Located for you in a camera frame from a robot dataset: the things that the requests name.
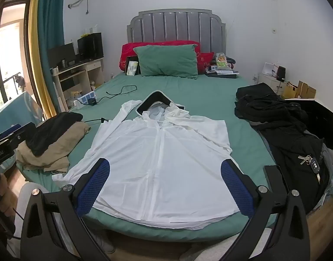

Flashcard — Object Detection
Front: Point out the teal curtain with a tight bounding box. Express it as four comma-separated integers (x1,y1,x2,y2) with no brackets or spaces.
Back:
37,0,66,120

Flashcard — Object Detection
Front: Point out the black monitor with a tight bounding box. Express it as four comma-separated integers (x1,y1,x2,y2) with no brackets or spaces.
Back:
47,43,76,68

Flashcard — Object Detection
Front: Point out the white power strip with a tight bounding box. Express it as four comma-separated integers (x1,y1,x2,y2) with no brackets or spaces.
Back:
74,91,98,106

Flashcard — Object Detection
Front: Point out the black cable with plug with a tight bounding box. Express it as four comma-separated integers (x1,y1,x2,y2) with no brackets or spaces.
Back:
82,117,110,124

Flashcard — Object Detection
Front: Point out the white tissue packet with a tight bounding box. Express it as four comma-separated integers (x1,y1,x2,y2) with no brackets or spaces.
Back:
126,61,140,77

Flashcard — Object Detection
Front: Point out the black computer tower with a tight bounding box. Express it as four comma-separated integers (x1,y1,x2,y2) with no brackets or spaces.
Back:
77,32,104,60

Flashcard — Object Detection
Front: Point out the small red pillow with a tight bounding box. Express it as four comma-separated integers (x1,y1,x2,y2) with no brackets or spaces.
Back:
196,52,215,74

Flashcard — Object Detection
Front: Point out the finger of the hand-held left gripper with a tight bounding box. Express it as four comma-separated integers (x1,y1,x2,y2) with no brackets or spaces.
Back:
0,123,36,149

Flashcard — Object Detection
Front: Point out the black side table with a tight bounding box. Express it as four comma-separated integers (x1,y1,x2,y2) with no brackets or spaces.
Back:
284,98,333,150

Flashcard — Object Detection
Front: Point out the white hooded jacket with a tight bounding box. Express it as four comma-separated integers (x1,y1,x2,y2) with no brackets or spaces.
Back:
52,90,241,230

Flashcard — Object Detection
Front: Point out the yellow green snack bag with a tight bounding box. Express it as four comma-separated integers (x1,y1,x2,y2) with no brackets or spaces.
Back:
215,52,228,68

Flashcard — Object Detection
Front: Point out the stack of books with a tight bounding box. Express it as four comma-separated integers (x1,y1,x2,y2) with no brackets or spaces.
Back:
206,69,240,79

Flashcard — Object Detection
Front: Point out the bunch of keys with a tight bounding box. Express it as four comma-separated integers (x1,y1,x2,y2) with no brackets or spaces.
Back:
298,154,321,182

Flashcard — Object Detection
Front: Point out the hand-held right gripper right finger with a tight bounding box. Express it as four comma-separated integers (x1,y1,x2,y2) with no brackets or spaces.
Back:
221,158,311,261

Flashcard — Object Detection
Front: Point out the white nightstand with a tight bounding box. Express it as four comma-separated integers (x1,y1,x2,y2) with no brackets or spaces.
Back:
257,73,286,95

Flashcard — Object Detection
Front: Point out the brown paper bag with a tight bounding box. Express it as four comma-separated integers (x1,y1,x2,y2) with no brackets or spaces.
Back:
283,82,298,99

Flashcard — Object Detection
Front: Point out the pile of black clothes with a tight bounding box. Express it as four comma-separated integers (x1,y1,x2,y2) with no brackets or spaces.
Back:
234,82,332,214

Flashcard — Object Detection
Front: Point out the large red pillow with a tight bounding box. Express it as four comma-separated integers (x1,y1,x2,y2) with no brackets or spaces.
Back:
119,41,201,72

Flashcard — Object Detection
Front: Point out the balcony glass door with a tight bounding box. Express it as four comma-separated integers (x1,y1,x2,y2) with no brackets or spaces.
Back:
0,0,31,109

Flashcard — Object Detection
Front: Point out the light wooden computer desk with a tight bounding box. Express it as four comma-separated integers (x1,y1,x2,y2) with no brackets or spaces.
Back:
48,57,105,112

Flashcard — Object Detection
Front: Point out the black charger with cable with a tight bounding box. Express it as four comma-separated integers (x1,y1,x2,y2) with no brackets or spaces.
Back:
89,85,138,106

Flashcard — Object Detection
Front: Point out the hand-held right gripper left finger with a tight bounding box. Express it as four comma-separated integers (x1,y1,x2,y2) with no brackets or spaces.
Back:
20,158,111,261

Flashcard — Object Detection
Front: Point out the beige garment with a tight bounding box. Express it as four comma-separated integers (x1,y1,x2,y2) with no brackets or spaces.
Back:
16,121,90,173

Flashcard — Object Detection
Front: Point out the cardboard box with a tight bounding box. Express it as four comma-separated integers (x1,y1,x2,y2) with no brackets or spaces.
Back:
297,80,317,99

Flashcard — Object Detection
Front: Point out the grey padded headboard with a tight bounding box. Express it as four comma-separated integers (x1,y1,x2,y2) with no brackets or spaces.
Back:
126,9,227,57

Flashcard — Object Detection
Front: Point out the black garment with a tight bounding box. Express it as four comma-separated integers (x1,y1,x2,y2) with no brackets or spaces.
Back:
25,112,84,157

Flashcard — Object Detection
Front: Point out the yellow curtain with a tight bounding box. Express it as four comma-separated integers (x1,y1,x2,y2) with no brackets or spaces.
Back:
28,0,60,120

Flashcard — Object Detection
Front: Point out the green pillow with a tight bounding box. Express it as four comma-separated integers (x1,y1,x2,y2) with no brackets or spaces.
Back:
133,43,202,80

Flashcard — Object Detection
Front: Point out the black speaker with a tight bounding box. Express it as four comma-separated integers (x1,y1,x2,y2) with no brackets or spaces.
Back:
275,66,286,82

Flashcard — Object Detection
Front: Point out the black tablet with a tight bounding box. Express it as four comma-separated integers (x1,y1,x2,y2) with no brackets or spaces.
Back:
126,56,141,76

